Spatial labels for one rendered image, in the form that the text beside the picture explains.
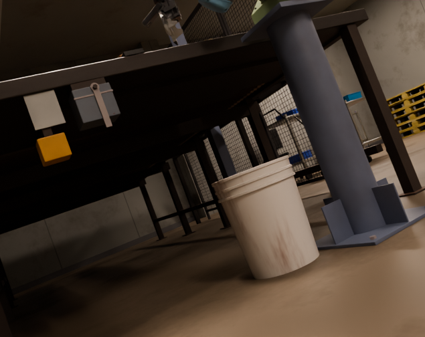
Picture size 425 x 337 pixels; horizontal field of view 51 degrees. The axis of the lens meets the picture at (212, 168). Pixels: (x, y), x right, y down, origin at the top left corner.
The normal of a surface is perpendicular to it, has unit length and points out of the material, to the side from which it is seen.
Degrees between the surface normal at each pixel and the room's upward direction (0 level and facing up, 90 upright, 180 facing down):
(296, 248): 93
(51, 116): 90
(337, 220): 90
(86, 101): 90
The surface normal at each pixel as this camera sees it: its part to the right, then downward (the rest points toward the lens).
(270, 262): -0.44, 0.18
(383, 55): -0.82, 0.29
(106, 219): 0.44, -0.21
